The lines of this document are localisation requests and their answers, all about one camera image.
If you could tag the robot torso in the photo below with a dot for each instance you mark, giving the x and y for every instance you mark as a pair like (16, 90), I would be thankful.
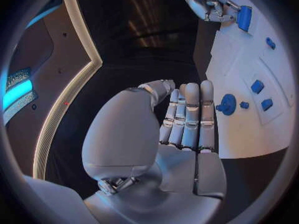
(70, 59)

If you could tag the blue cylinder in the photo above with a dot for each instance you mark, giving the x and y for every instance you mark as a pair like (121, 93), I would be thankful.
(244, 18)

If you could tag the blue gear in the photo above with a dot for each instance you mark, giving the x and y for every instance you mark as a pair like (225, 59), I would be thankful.
(226, 104)

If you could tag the glowing light bar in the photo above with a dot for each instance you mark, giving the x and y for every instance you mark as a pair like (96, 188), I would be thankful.
(17, 95)

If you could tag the blue block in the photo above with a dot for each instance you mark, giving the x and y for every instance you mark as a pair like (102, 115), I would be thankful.
(267, 104)
(257, 86)

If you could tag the white task board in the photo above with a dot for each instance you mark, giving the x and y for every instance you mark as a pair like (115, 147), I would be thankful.
(233, 134)

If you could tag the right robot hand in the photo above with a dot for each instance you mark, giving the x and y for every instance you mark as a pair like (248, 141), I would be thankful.
(203, 1)

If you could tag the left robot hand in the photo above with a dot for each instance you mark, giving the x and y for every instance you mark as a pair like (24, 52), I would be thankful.
(177, 171)

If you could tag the blue peg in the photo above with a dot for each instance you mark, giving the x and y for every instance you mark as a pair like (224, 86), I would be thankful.
(244, 105)
(270, 43)

